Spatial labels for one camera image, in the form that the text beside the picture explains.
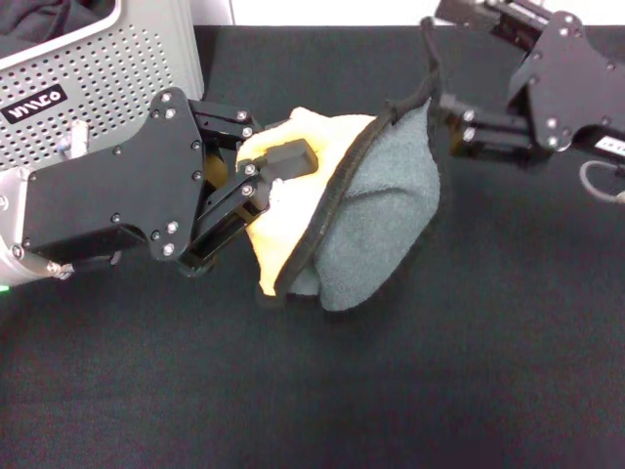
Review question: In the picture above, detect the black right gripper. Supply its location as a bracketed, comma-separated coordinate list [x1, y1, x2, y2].
[433, 0, 625, 166]

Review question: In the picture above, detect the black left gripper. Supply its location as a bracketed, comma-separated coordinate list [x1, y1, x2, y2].
[20, 87, 266, 274]

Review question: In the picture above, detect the grey yellow black-edged towel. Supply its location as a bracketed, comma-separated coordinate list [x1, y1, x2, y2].
[235, 16, 444, 314]

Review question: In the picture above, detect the silver metal elbow fitting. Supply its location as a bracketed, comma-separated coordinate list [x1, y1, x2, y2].
[60, 118, 93, 161]

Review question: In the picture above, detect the grey perforated storage box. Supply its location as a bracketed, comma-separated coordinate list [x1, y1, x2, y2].
[0, 0, 206, 173]

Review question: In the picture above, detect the black tablecloth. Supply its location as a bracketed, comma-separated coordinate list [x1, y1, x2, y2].
[0, 23, 625, 469]

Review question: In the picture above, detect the black fabric bundle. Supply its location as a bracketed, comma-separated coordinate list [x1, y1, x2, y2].
[0, 0, 118, 38]

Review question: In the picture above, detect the grey right gripper cable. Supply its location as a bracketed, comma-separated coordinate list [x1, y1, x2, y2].
[579, 159, 625, 202]

